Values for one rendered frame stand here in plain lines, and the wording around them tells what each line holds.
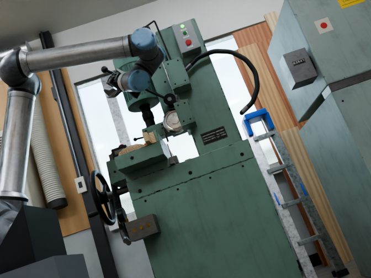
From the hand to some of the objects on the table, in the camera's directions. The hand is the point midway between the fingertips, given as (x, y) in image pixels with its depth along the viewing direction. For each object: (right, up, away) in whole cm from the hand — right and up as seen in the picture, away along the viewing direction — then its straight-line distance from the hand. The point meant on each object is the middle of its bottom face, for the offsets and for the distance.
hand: (115, 85), depth 198 cm
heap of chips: (+12, -33, -23) cm, 42 cm away
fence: (+26, -35, 0) cm, 44 cm away
